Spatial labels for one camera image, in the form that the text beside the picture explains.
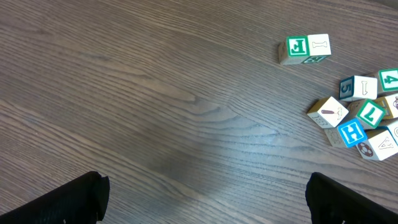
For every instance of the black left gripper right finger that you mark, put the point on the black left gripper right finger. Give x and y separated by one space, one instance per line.
332 203

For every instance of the blue H wooden block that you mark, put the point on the blue H wooden block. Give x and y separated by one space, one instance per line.
347 134

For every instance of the green L wooden block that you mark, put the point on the green L wooden block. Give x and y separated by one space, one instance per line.
367 112

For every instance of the green top wooden block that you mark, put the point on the green top wooden block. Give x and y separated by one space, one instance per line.
386 80

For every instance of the white hammer picture block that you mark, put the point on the white hammer picture block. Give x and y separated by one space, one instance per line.
327 112

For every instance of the white A wooden block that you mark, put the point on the white A wooden block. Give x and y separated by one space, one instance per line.
379 145

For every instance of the white acorn picture block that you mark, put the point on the white acorn picture block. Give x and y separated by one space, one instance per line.
389 103

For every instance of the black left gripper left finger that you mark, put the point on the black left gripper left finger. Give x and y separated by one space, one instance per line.
83 200

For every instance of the white pretzel picture block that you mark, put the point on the white pretzel picture block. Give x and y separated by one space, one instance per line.
391 125

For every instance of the green letter wooden block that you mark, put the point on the green letter wooden block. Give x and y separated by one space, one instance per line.
293 50

